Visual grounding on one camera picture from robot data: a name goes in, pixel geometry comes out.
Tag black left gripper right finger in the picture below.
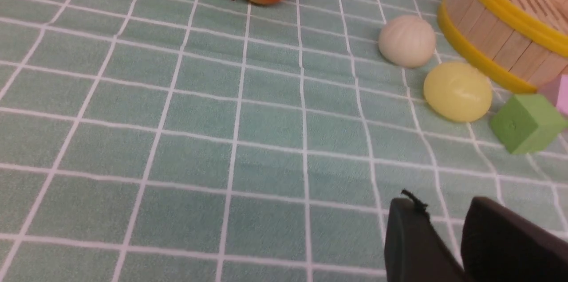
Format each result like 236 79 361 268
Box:
461 196 568 282

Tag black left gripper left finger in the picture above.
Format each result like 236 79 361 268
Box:
385 190 465 282

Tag yellow bun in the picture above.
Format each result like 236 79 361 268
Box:
423 62 493 123

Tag white bun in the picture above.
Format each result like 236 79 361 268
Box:
378 15 437 68

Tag bamboo steamer tray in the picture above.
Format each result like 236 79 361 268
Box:
438 0 568 93

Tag green foam cube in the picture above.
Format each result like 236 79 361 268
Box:
489 94 567 155

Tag pink foam cube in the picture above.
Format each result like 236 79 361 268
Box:
537 74 568 117

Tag green checkered tablecloth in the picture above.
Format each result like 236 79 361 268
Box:
0 0 567 282

